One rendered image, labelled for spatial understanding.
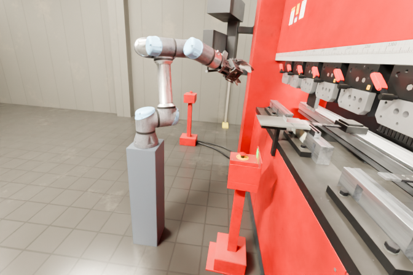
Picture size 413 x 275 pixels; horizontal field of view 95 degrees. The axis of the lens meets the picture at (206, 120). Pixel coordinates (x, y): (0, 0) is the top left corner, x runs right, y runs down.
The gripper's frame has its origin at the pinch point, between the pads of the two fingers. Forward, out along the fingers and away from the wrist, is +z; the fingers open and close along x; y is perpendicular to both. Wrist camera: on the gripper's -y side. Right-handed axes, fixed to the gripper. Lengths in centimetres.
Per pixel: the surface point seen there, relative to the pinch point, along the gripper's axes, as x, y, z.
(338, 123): 12, 24, 57
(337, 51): 33.7, 12.0, 16.7
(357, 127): 18, 32, 57
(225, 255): -82, 71, 34
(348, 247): 4, 75, -1
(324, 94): 19.2, 21.6, 23.2
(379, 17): 46, 21, 3
